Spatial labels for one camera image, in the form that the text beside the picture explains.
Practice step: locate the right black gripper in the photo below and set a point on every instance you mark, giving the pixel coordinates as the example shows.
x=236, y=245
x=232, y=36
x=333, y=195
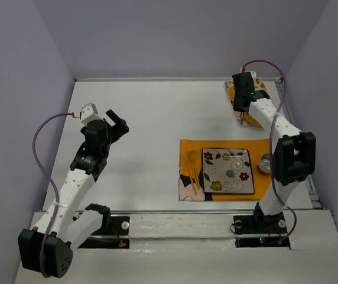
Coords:
x=243, y=104

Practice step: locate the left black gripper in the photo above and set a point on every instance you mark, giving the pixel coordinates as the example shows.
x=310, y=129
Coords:
x=117, y=126

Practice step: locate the metal tongs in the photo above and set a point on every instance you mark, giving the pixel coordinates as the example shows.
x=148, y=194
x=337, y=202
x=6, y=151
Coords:
x=241, y=118

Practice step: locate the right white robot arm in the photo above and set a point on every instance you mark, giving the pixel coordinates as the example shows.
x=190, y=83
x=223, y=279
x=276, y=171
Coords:
x=292, y=156

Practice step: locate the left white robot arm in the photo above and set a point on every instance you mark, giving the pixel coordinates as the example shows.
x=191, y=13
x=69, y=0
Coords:
x=48, y=247

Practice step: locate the round orange donut bread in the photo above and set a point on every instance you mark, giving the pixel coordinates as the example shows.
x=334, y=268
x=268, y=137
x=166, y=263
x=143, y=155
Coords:
x=231, y=95

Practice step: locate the striped orange bread loaf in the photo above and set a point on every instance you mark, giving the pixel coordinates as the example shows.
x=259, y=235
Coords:
x=250, y=121

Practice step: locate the floral cloth mat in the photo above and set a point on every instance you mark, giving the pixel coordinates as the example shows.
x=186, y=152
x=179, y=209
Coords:
x=258, y=84

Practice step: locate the orange placemat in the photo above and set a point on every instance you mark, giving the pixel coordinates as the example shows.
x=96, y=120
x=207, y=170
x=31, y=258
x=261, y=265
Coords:
x=256, y=149

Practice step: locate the metal cup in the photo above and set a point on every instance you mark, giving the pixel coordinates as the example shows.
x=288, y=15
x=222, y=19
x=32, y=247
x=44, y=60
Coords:
x=264, y=164

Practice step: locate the orange plastic spoon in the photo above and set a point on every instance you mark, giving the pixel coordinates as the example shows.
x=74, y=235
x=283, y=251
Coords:
x=192, y=157

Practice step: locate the square floral ceramic plate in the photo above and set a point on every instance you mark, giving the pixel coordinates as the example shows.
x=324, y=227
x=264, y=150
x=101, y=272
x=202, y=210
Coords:
x=227, y=171

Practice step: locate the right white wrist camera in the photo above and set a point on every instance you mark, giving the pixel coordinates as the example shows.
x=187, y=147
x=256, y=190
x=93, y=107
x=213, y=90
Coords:
x=253, y=73

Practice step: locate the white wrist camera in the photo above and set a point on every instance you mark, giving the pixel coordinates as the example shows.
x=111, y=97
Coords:
x=253, y=73
x=89, y=113

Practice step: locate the aluminium table edge rail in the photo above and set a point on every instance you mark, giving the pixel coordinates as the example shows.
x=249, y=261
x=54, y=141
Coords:
x=155, y=79

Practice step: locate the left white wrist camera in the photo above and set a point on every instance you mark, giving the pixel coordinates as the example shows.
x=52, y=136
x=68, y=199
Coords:
x=89, y=113

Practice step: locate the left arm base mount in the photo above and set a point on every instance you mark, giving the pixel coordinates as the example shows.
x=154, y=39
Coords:
x=115, y=236

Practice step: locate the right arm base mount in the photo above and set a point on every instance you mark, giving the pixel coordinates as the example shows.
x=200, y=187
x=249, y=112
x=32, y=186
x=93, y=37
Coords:
x=253, y=233

